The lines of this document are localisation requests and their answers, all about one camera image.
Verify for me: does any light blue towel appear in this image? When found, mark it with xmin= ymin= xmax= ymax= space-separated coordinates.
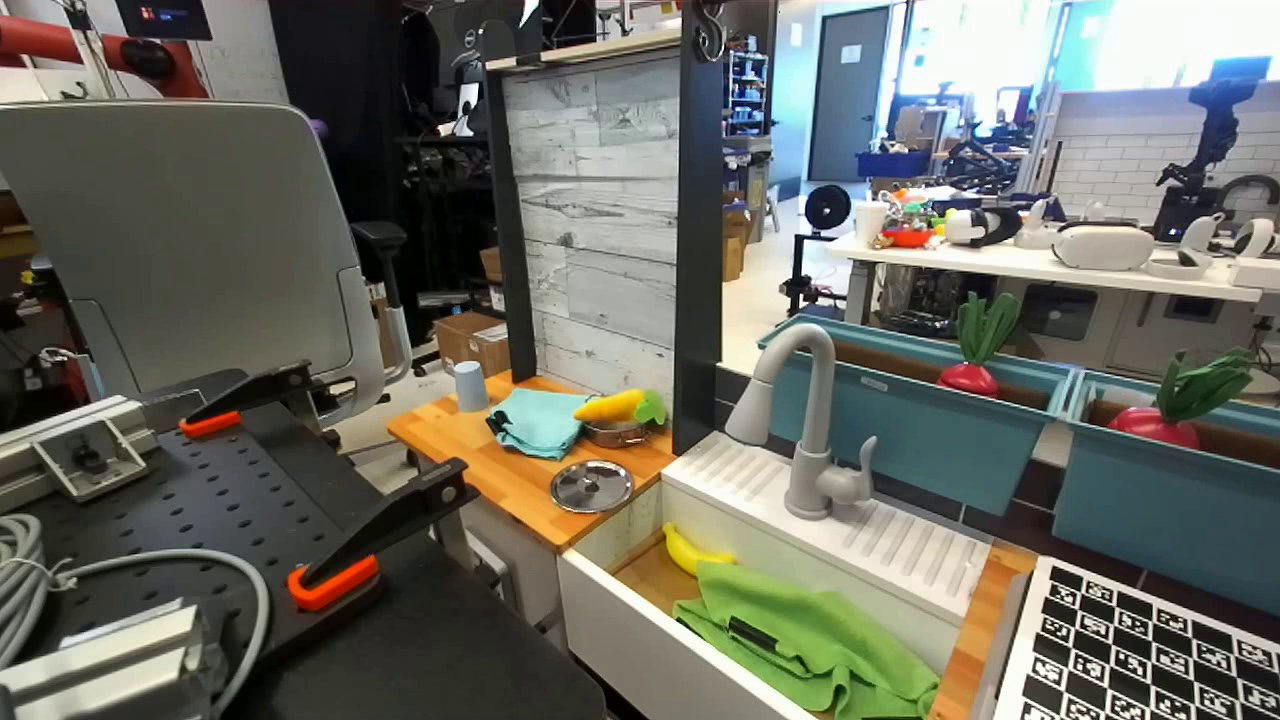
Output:
xmin=482 ymin=390 xmax=578 ymax=459

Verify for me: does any green towel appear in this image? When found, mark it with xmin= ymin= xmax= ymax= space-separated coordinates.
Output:
xmin=676 ymin=570 xmax=940 ymax=720

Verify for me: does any yellow toy corn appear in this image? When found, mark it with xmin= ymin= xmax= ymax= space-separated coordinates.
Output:
xmin=576 ymin=390 xmax=643 ymax=425

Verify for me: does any silver metal plate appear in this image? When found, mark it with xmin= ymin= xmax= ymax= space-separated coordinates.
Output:
xmin=552 ymin=459 xmax=635 ymax=515

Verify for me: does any grey cup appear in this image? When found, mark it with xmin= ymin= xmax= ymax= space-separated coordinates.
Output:
xmin=452 ymin=362 xmax=486 ymax=414

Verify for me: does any cardboard box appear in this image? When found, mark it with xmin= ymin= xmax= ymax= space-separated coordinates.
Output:
xmin=433 ymin=313 xmax=509 ymax=377

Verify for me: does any yellow banana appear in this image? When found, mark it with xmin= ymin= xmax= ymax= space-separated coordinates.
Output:
xmin=664 ymin=526 xmax=735 ymax=578

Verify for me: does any grey toy faucet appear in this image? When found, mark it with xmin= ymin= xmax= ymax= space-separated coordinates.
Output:
xmin=722 ymin=320 xmax=877 ymax=520

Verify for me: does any white marble backsplash panel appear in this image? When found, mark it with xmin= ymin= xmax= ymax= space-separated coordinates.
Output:
xmin=503 ymin=52 xmax=679 ymax=394

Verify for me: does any black round fan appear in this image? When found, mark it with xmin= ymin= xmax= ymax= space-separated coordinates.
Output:
xmin=804 ymin=184 xmax=853 ymax=233

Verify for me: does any white toy sink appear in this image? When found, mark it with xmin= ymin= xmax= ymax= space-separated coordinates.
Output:
xmin=554 ymin=434 xmax=988 ymax=720

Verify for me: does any left teal planter box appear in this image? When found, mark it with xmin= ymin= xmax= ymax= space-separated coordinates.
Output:
xmin=815 ymin=320 xmax=1082 ymax=515

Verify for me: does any teal planter box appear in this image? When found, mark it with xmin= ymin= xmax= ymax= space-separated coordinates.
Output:
xmin=1050 ymin=372 xmax=1280 ymax=611
xmin=815 ymin=320 xmax=1082 ymax=515

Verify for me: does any left red radish toy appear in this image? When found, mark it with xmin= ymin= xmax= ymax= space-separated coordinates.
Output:
xmin=935 ymin=292 xmax=1021 ymax=397

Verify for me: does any red radish toy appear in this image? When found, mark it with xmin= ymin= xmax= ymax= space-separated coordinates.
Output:
xmin=935 ymin=292 xmax=1021 ymax=397
xmin=1107 ymin=357 xmax=1251 ymax=449

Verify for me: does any black orange clamp near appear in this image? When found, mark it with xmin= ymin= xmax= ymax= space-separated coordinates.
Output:
xmin=284 ymin=459 xmax=477 ymax=615

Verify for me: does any black orange clamp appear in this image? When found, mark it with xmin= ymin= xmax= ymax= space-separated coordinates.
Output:
xmin=175 ymin=363 xmax=314 ymax=439
xmin=284 ymin=459 xmax=477 ymax=615

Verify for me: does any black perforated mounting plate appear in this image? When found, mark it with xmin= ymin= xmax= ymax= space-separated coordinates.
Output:
xmin=22 ymin=409 xmax=391 ymax=663

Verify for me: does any black orange clamp far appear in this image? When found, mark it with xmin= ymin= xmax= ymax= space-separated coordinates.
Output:
xmin=175 ymin=363 xmax=314 ymax=439

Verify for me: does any white VR headset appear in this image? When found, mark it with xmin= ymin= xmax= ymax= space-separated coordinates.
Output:
xmin=1050 ymin=223 xmax=1151 ymax=274

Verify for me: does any grey monitor back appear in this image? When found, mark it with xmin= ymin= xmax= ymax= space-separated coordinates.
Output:
xmin=0 ymin=100 xmax=383 ymax=405

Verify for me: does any checkered calibration board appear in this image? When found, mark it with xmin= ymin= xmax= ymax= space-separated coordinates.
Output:
xmin=992 ymin=557 xmax=1280 ymax=720

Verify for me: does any right red radish toy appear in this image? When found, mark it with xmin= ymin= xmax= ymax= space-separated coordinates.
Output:
xmin=1107 ymin=357 xmax=1251 ymax=449

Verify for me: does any right teal planter box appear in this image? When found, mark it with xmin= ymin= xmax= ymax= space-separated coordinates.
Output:
xmin=1050 ymin=372 xmax=1280 ymax=611

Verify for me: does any white background table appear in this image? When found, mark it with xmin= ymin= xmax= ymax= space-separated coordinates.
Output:
xmin=847 ymin=245 xmax=1280 ymax=377

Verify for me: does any black vertical post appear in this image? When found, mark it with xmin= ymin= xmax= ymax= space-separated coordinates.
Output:
xmin=671 ymin=0 xmax=722 ymax=451

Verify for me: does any aluminium extrusion bracket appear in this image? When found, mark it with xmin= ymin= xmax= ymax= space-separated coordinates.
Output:
xmin=0 ymin=397 xmax=157 ymax=509

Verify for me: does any grey cable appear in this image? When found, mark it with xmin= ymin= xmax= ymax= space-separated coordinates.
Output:
xmin=0 ymin=512 xmax=277 ymax=717

